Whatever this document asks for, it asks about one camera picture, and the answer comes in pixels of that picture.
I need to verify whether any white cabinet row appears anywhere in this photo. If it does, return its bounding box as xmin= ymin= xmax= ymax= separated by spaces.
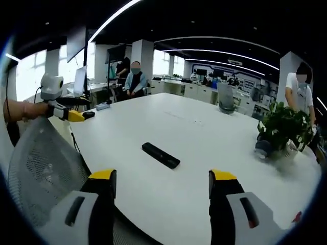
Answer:
xmin=150 ymin=79 xmax=256 ymax=113

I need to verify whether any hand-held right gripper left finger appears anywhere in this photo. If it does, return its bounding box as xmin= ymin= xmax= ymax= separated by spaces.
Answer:
xmin=42 ymin=168 xmax=117 ymax=245

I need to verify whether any black cable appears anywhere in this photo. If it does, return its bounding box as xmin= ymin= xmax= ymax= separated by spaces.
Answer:
xmin=4 ymin=66 xmax=13 ymax=120

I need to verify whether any black remote control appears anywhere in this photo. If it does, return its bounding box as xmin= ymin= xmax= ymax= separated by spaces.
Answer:
xmin=142 ymin=142 xmax=181 ymax=169

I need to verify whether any black hanging screen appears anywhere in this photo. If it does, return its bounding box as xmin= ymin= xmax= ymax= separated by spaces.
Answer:
xmin=66 ymin=25 xmax=87 ymax=63

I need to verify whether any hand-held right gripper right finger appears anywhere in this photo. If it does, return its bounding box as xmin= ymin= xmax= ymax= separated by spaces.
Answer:
xmin=208 ymin=168 xmax=287 ymax=245

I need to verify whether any white computer monitor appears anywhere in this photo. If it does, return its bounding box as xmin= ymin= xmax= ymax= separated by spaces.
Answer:
xmin=73 ymin=65 xmax=88 ymax=95

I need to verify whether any grey mesh office chair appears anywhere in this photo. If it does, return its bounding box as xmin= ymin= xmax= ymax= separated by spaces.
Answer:
xmin=7 ymin=116 xmax=90 ymax=228

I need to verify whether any black monitor on stand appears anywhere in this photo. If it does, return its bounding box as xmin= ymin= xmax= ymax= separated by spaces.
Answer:
xmin=106 ymin=45 xmax=126 ymax=64

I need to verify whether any black pole stand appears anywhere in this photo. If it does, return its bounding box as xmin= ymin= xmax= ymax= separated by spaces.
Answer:
xmin=83 ymin=28 xmax=91 ymax=108

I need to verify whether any green potted plant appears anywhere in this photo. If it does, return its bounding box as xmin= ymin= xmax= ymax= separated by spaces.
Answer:
xmin=255 ymin=101 xmax=314 ymax=159

